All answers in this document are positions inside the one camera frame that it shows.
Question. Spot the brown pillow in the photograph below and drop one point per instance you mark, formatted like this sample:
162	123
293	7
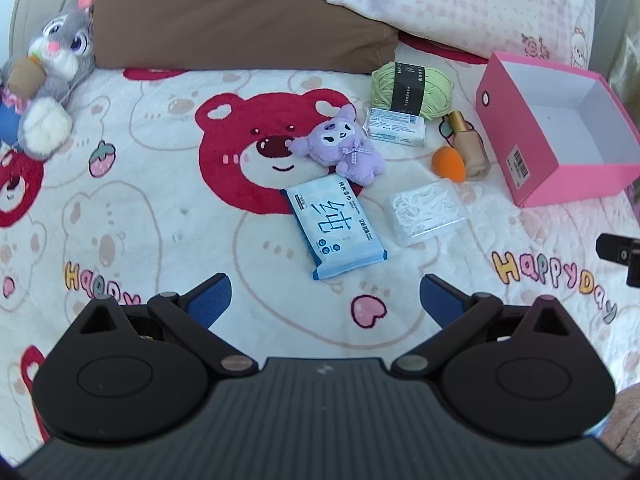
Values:
225	15

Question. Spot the orange makeup sponge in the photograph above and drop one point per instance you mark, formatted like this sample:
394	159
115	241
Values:
447	164

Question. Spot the pink quilted bedsheet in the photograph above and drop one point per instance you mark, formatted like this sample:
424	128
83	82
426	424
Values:
622	215

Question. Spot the green yarn ball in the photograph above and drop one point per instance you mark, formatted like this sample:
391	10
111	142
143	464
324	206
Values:
435	92

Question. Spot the grey bunny plush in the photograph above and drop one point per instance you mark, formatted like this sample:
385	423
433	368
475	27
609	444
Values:
60	45

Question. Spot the red bear printed blanket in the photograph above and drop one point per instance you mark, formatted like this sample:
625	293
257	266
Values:
160	220

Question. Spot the white blue soap packet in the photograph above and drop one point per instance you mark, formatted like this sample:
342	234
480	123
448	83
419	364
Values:
395	127

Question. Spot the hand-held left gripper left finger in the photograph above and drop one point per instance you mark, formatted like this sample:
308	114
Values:
210	297

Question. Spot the pink checked pillow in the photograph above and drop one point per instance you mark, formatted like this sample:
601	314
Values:
475	0

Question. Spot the purple plush toy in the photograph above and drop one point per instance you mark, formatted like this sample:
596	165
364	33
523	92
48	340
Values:
340	147

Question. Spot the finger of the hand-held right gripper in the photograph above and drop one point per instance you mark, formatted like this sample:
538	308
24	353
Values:
615	249

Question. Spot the shiny beige curtain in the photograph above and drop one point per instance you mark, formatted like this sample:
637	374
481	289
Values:
627	65

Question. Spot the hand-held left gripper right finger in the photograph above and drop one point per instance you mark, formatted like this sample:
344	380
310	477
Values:
440	300

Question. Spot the gold cap foundation bottle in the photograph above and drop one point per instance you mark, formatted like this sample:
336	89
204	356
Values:
472	152

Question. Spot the pink cardboard box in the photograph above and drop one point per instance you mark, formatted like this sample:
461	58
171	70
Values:
500	125

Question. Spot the blue wet wipes pack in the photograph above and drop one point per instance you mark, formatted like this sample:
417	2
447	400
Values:
332	227

